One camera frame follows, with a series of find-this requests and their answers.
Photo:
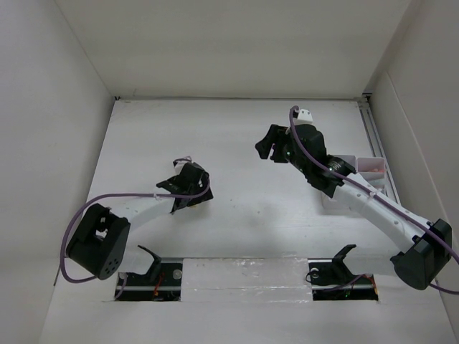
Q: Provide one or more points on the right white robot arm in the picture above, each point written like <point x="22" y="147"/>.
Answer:
<point x="425" y="247"/>

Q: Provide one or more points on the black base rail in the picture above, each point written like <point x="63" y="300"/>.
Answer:
<point x="286" y="280"/>

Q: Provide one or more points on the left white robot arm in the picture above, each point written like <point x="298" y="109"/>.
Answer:
<point x="97" y="236"/>

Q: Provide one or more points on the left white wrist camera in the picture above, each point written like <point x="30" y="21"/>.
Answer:
<point x="181" y="161"/>

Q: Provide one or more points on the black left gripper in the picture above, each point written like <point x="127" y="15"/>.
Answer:
<point x="199" y="199"/>

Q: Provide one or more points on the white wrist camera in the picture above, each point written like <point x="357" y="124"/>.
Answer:
<point x="181" y="161"/>
<point x="302" y="116"/>

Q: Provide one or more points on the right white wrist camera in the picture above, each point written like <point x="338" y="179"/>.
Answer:
<point x="302" y="116"/>

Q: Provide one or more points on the clear compartment organizer box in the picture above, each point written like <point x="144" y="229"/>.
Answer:
<point x="363" y="165"/>

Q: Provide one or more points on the aluminium frame rail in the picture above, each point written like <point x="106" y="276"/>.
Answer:
<point x="393" y="225"/>

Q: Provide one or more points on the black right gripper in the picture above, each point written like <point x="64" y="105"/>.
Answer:
<point x="278" y="135"/>

